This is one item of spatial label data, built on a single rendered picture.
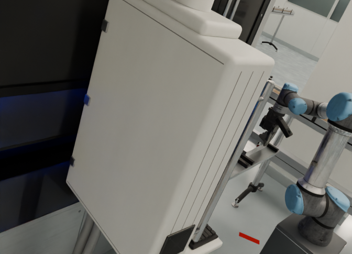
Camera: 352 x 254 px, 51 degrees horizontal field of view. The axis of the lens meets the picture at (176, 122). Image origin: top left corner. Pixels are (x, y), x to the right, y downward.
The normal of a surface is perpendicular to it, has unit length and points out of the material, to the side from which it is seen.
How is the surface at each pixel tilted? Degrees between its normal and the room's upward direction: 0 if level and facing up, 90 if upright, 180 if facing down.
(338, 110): 82
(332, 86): 90
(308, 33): 90
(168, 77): 90
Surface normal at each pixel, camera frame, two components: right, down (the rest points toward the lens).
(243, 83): 0.62, 0.54
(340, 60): -0.63, 0.16
